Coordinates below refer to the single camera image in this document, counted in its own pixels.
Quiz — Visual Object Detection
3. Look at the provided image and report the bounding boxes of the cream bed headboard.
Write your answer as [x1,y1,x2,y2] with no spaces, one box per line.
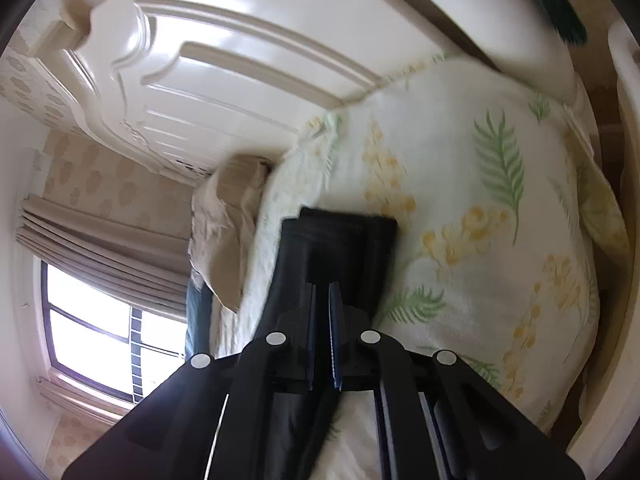
[27,0,581,181]

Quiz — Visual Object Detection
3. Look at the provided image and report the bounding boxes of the floral bed sheet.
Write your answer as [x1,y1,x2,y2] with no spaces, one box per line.
[220,52,632,480]

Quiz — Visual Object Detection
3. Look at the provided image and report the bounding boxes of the black pants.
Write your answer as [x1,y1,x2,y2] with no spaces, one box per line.
[262,206,399,480]

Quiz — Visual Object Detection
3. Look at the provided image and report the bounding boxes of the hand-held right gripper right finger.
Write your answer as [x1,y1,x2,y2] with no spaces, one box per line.
[328,282,584,480]

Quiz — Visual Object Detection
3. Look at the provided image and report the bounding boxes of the dark-framed window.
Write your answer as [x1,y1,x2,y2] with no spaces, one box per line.
[42,260,196,406]

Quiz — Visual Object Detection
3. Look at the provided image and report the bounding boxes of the cream bedside furniture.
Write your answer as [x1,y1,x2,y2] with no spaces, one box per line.
[606,22,640,171]

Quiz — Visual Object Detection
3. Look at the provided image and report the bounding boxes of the blue quilt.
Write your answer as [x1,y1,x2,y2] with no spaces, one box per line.
[185,280,216,358]

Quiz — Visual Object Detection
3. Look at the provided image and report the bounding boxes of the beige pillow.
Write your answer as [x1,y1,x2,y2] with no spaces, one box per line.
[189,154,273,313]

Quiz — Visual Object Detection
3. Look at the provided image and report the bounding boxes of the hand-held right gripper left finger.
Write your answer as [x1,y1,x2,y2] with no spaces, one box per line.
[62,283,319,480]

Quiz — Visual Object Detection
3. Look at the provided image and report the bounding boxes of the beige curtain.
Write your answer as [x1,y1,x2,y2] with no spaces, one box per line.
[15,195,193,311]

